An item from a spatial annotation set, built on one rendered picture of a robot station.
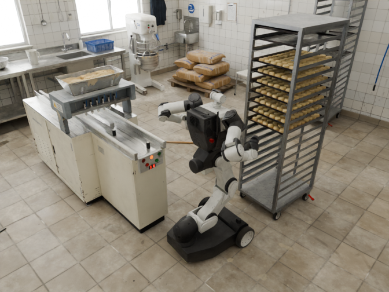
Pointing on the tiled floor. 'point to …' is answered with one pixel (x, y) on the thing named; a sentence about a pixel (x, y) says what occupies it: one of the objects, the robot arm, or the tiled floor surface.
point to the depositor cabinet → (69, 147)
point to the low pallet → (199, 87)
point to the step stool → (246, 76)
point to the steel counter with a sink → (75, 55)
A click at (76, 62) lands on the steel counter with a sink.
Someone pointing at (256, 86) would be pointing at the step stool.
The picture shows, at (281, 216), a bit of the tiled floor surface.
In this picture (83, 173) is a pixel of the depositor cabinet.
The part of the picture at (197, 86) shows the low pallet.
